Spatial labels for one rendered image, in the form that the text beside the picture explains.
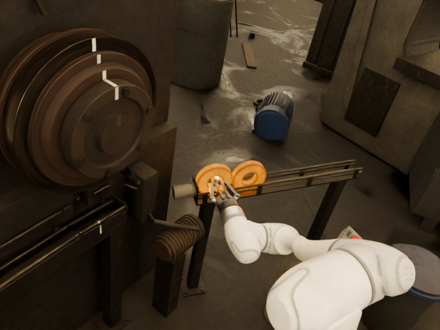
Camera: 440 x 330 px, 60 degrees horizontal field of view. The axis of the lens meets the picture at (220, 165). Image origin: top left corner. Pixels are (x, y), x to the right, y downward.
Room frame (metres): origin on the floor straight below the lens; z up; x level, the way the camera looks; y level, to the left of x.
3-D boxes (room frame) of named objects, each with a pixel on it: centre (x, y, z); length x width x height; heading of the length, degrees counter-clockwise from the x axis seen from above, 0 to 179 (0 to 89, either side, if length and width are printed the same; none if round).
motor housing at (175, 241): (1.13, 0.11, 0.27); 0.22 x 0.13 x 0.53; 149
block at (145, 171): (1.12, 0.28, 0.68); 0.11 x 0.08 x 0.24; 59
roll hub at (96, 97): (0.86, 0.31, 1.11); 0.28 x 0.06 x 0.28; 149
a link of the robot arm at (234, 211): (1.04, -0.09, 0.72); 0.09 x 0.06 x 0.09; 115
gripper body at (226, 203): (1.10, -0.06, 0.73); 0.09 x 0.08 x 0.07; 25
